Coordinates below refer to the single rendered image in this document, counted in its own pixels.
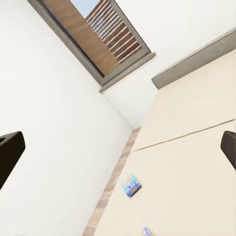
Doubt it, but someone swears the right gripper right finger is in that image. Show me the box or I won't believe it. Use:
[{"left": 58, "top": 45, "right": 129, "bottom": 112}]
[{"left": 220, "top": 131, "right": 236, "bottom": 170}]

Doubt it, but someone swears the board game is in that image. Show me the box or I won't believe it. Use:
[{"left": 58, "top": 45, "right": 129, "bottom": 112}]
[
  {"left": 135, "top": 226, "right": 152, "bottom": 236},
  {"left": 121, "top": 174, "right": 141, "bottom": 197}
]

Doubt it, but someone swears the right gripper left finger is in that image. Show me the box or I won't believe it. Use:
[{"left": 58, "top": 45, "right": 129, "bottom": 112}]
[{"left": 0, "top": 131, "right": 26, "bottom": 190}]

